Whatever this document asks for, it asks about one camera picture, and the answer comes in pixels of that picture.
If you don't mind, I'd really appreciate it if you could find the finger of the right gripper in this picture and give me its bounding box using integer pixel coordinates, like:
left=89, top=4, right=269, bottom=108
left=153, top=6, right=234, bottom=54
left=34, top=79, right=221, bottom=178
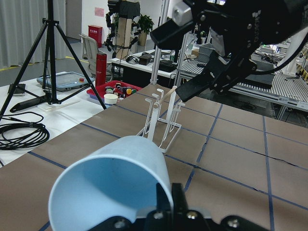
left=150, top=19, right=194, bottom=50

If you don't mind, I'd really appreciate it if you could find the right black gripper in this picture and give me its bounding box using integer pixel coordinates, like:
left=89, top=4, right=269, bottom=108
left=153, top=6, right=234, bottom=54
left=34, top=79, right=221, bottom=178
left=176, top=0, right=308, bottom=102

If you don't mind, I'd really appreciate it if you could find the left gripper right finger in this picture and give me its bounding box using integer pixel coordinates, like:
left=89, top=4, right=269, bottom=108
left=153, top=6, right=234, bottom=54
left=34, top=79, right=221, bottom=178
left=171, top=183, right=188, bottom=213

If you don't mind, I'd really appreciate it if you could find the aluminium frame post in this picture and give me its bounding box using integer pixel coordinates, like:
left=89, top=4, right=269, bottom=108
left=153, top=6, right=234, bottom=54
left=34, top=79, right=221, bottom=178
left=150, top=0, right=169, bottom=85

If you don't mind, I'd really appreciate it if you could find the blue teach pendant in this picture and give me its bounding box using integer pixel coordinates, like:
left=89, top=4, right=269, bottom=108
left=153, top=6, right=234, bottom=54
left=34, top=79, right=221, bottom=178
left=36, top=72, right=89, bottom=91

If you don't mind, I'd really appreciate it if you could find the black tripod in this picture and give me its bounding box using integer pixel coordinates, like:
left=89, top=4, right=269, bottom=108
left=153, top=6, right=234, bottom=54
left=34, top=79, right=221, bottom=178
left=0, top=0, right=106, bottom=118

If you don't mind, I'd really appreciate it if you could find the white wire cup rack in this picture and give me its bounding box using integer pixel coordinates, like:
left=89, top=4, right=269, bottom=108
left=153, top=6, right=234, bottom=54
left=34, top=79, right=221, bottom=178
left=137, top=86, right=185, bottom=153

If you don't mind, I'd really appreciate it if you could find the red plastic tray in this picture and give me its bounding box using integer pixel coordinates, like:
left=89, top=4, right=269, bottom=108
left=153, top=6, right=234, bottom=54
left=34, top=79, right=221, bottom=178
left=95, top=80, right=141, bottom=102

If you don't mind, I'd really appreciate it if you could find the white paper cup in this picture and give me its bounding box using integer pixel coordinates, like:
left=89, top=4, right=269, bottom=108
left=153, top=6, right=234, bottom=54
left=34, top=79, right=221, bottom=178
left=104, top=93, right=118, bottom=106

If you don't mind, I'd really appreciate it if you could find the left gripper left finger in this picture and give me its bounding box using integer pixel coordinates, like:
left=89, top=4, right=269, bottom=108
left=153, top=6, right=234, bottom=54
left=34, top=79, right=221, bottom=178
left=156, top=183, right=173, bottom=212

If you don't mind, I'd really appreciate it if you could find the red thermos bottle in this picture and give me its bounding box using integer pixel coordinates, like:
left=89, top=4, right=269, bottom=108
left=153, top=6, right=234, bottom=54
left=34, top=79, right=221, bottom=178
left=95, top=53, right=107, bottom=87

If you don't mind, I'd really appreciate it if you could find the coiled black cable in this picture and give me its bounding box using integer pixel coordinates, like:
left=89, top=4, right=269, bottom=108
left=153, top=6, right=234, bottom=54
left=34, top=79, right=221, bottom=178
left=0, top=112, right=51, bottom=151

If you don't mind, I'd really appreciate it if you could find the light blue plastic cup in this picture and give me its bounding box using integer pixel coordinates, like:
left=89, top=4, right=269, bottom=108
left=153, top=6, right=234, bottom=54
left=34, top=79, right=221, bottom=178
left=48, top=136, right=174, bottom=231

